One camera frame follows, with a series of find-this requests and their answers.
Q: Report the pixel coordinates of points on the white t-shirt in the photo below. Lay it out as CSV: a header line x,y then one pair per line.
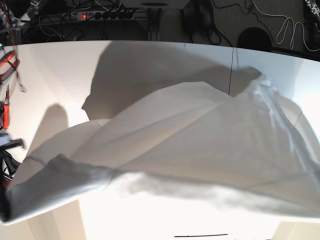
x,y
187,150

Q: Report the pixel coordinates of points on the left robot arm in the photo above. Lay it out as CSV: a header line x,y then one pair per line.
x,y
313,7

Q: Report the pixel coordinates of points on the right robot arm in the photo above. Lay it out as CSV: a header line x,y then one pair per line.
x,y
8,20

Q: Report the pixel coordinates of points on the white vent grille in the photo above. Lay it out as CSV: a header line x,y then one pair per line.
x,y
201,236

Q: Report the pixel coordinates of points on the black power strip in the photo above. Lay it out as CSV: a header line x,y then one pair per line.
x,y
107,15

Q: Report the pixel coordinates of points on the black bag at left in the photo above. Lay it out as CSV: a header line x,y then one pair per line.
x,y
8,165

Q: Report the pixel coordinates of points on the orange grey pliers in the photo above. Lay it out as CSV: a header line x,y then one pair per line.
x,y
8,65

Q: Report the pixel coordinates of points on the red handled cutter tool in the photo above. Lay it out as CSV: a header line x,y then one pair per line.
x,y
6,109

